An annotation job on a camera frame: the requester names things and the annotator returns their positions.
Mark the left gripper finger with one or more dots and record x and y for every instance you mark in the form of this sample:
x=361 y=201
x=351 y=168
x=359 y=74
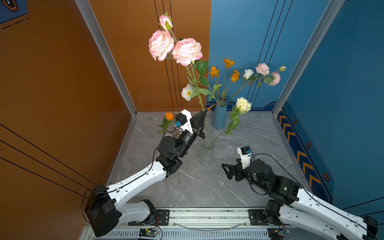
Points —
x=202 y=121
x=197 y=122

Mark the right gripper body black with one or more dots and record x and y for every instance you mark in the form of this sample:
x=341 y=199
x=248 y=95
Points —
x=241 y=174

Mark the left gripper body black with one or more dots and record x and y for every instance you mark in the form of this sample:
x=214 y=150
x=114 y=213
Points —
x=187 y=141

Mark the teal cylindrical vase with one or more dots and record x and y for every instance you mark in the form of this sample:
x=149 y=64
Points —
x=220 y=113

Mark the clear glass cylinder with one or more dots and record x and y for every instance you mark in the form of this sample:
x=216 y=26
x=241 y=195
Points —
x=207 y=158

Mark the cream flower stem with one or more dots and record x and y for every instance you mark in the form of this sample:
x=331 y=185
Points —
x=241 y=107

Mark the orange poppy flower stem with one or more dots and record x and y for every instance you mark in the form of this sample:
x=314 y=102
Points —
x=223 y=81

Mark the white rose flower stem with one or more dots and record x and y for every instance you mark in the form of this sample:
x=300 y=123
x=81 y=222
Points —
x=248 y=79

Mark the pink rose flower stem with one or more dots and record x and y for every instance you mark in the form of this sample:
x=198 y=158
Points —
x=263 y=75

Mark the large pink peony stem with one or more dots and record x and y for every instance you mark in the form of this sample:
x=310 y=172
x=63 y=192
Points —
x=163 y=45

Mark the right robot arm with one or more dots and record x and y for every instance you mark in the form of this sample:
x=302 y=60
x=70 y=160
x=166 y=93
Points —
x=292 y=204

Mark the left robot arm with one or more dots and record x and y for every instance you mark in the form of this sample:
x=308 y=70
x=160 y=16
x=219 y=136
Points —
x=106 y=207

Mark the orange ranunculus flower stem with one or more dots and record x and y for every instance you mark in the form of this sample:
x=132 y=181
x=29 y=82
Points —
x=167 y=122

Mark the right circuit board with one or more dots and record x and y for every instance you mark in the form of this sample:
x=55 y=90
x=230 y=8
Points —
x=277 y=234

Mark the left green circuit board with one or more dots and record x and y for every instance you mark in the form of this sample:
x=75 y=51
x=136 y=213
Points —
x=147 y=234

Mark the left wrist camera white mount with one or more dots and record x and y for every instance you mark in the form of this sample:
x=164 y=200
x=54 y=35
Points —
x=183 y=121

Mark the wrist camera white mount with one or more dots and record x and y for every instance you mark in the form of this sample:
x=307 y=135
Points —
x=183 y=121
x=245 y=155

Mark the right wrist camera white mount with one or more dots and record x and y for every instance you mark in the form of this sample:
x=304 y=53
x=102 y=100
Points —
x=245 y=155

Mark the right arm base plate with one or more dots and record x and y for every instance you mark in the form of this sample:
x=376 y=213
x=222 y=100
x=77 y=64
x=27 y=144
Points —
x=258 y=217

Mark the aluminium front rail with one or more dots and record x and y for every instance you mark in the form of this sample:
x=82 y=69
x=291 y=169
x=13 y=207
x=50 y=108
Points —
x=203 y=224

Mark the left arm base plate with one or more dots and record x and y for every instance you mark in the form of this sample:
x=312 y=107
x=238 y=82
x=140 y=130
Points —
x=160 y=218

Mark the left aluminium corner post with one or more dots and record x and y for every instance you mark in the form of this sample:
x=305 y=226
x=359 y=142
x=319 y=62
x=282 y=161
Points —
x=101 y=42

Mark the aluminium corner post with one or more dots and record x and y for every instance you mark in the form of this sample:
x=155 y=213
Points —
x=101 y=42
x=317 y=36

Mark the right aluminium corner post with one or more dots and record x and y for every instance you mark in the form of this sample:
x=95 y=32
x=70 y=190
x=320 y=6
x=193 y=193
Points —
x=317 y=36

